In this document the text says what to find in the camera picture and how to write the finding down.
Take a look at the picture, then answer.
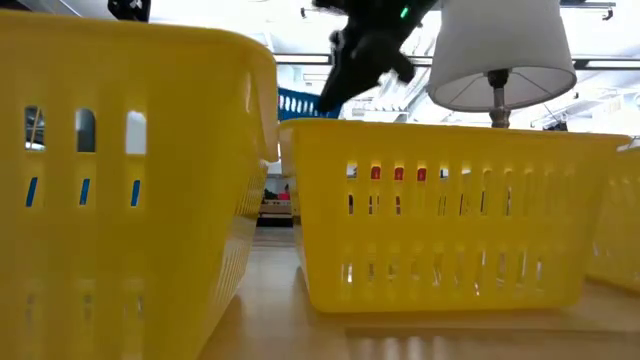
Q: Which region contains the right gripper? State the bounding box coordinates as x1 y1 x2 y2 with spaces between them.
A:
313 0 439 114

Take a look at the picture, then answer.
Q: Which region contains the blue plastic basket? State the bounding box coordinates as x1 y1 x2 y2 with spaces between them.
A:
25 177 142 208
277 86 344 122

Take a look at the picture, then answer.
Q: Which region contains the yellow plastic basket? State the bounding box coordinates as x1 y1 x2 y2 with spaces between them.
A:
0 9 280 360
584 144 640 294
278 118 632 314

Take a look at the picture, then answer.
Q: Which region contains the white shade table lamp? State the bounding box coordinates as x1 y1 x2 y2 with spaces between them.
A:
427 0 579 129

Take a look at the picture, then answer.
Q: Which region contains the wooden background bench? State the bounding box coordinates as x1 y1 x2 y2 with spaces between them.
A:
257 198 294 220

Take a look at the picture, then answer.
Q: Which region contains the black ceiling rail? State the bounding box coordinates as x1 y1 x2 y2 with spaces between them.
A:
273 51 640 71

